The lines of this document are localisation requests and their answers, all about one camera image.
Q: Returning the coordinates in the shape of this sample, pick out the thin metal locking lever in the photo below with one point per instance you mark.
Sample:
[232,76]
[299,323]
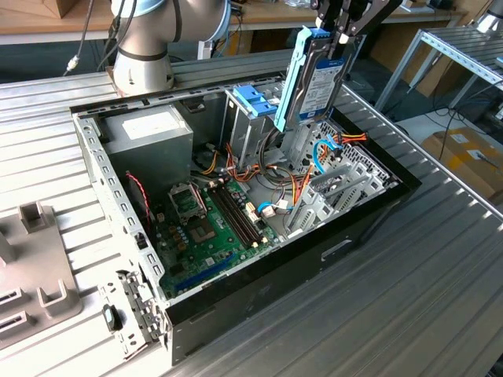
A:
[199,198]

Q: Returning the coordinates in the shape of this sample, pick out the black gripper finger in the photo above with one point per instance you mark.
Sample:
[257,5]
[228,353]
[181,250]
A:
[330,13]
[369,15]

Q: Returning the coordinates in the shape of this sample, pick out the green motherboard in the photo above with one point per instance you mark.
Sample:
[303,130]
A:
[212,251]

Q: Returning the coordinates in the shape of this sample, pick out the grey power supply unit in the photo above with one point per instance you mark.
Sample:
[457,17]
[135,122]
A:
[157,157]

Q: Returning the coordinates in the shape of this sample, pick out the silver optical drive cage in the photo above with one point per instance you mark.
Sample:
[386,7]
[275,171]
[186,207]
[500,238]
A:
[251,133]

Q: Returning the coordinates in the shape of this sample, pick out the large labelled cardboard box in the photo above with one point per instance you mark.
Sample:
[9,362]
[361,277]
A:
[460,165]

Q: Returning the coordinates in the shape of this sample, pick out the black RAM slot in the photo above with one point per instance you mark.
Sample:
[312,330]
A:
[239,214]
[244,213]
[234,217]
[230,218]

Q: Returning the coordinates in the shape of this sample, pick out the metal slat table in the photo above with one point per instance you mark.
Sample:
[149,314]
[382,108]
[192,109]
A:
[471,47]

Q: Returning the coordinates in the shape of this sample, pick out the hard disk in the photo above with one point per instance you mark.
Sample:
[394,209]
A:
[314,90]

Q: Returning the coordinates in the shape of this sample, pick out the grey parts rack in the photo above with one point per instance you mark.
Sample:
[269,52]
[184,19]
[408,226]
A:
[35,255]

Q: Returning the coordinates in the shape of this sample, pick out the blue expansion slot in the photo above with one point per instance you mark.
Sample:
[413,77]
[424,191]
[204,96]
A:
[204,273]

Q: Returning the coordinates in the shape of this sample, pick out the brown cardboard panel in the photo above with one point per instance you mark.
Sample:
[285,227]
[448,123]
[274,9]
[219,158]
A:
[397,55]

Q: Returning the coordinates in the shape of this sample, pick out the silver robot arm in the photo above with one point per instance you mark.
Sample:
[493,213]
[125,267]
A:
[141,59]

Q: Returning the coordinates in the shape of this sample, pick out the long wooden desk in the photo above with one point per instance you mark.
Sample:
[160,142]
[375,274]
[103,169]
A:
[275,13]

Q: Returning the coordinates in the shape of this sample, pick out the blue plastic drive latch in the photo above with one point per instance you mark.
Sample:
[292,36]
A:
[251,100]

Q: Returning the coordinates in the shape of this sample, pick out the small cardboard box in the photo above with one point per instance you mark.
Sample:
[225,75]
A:
[74,7]

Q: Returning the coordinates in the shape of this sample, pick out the silver disk bay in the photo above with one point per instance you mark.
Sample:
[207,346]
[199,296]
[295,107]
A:
[353,184]

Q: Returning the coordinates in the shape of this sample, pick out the CPU socket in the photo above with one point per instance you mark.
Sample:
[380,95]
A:
[202,231]

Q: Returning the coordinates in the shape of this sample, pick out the black PC case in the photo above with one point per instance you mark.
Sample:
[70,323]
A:
[275,290]

